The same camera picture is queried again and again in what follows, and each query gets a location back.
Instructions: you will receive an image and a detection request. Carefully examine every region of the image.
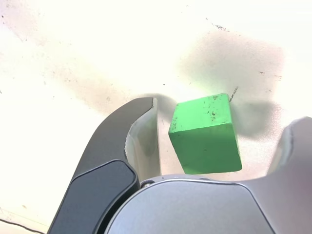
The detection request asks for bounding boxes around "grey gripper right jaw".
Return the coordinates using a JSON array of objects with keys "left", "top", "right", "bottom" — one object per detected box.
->
[{"left": 104, "top": 116, "right": 312, "bottom": 234}]

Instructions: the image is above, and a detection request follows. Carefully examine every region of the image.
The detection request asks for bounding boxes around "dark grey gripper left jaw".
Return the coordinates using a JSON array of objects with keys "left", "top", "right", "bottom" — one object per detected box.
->
[{"left": 47, "top": 97, "right": 163, "bottom": 234}]

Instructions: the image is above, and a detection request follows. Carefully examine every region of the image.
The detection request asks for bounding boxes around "green cube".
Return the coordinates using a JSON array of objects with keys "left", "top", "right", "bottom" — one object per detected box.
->
[{"left": 168, "top": 93, "right": 243, "bottom": 175}]

